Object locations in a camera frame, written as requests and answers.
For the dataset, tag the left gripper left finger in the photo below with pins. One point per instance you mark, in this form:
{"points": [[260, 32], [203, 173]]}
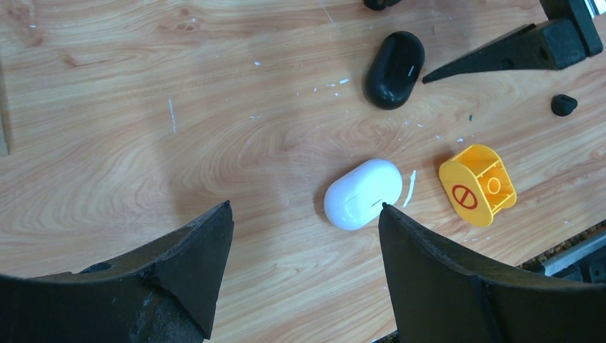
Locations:
{"points": [[163, 291]]}

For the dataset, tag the black earbud charging case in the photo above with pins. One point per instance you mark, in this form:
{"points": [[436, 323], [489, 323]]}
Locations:
{"points": [[394, 70]]}

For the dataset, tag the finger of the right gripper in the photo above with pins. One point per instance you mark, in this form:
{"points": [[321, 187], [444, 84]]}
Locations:
{"points": [[566, 38]]}

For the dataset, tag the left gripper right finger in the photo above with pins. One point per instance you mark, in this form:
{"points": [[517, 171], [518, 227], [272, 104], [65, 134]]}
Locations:
{"points": [[442, 291]]}

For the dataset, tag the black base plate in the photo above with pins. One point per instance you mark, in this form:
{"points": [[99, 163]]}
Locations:
{"points": [[579, 258]]}

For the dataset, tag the white earbud charging case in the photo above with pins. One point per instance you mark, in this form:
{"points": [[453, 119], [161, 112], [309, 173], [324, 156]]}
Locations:
{"points": [[355, 199]]}

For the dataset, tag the orange toy brick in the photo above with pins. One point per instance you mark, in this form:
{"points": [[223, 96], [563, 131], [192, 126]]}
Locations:
{"points": [[477, 184]]}

